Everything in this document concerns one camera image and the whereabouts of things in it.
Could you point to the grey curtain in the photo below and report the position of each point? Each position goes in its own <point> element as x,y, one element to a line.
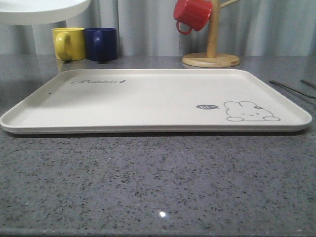
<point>147,27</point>

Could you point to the silver metal fork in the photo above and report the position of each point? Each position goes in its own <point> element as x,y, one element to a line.
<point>290,88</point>

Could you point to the wooden mug tree stand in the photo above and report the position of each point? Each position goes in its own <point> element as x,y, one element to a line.
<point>211,58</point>

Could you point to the beige rabbit serving tray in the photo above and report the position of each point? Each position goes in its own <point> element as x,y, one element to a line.
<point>154,100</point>

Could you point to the dark blue mug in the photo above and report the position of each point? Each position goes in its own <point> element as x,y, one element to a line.
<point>101,44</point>

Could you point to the red mug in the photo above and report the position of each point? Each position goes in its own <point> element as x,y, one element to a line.
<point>191,15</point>

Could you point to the yellow mug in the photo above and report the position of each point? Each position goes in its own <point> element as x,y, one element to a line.
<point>69,43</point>

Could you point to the white round plate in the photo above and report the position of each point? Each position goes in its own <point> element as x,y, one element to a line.
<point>30,12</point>

